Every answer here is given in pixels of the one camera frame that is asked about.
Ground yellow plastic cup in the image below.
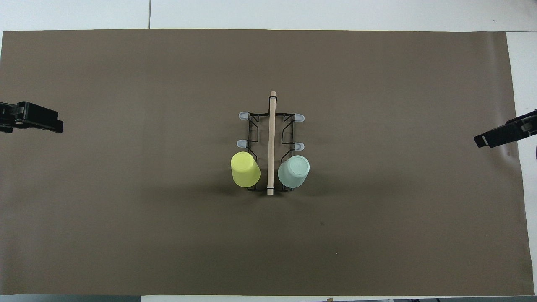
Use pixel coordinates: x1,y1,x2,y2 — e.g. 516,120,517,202
231,151,261,188

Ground pale green plastic cup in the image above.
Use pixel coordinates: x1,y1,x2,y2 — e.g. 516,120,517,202
277,155,310,189

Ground brown paper table mat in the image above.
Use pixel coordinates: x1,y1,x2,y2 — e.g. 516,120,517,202
0,29,530,297

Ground black wire cup rack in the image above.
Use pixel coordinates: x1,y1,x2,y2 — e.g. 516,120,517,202
237,91,305,196

